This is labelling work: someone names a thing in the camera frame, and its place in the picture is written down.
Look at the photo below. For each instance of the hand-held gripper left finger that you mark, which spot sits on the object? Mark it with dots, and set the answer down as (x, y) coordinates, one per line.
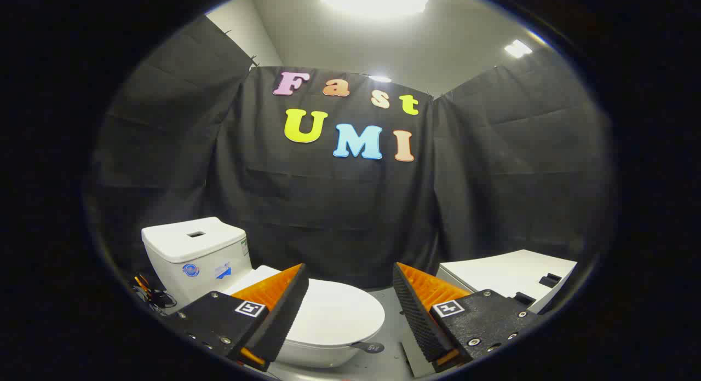
(279, 321)

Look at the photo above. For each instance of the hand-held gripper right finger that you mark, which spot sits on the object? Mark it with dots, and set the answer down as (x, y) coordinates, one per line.
(416, 321)

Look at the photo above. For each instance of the white toilet lid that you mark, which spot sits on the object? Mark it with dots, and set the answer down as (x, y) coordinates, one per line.
(334, 315)

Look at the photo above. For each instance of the white toilet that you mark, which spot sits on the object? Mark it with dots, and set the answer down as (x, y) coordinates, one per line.
(191, 247)

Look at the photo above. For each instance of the white drawer cabinet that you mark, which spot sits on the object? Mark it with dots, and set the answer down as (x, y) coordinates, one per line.
(504, 271)

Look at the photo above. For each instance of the small black block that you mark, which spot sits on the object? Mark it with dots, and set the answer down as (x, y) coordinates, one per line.
(550, 280)
(524, 299)

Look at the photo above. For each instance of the black backdrop cloth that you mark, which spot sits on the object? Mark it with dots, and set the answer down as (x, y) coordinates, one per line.
(339, 217)

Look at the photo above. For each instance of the ceiling light behind cloth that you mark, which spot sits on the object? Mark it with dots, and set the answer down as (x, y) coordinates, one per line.
(379, 79)

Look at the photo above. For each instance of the small ceiling light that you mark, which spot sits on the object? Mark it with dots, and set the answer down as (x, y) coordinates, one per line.
(517, 48)

